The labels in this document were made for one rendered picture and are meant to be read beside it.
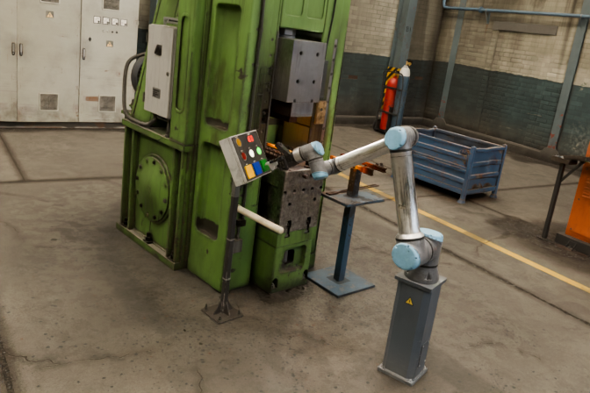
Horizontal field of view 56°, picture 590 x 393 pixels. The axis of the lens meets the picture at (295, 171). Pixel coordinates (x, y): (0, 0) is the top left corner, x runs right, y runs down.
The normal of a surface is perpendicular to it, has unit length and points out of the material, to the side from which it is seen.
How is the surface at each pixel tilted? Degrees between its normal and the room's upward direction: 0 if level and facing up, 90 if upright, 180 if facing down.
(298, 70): 90
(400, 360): 91
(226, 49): 89
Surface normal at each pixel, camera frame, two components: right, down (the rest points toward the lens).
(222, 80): -0.72, 0.07
